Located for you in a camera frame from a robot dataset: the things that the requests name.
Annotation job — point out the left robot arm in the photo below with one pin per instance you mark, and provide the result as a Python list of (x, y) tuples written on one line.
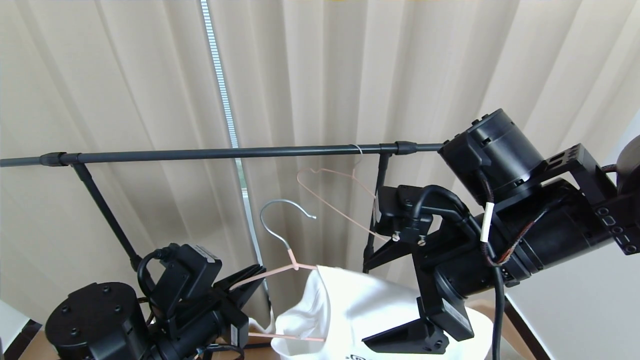
[(95, 320)]

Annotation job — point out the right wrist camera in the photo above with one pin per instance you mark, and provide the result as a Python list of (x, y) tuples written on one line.
[(400, 210)]

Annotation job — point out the pink clothes hanger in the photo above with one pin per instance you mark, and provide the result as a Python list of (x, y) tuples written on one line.
[(358, 148), (291, 257)]

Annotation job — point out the black clothes rack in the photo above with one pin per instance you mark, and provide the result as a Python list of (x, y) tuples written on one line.
[(200, 153)]

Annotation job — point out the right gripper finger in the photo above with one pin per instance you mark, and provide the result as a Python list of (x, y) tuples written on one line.
[(410, 337), (395, 255)]

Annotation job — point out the white garment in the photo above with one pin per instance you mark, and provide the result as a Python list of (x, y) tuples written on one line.
[(375, 310)]

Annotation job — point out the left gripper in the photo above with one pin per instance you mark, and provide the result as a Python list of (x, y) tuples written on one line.
[(200, 325)]

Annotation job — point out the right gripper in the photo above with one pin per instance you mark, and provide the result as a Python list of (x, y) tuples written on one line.
[(550, 235)]

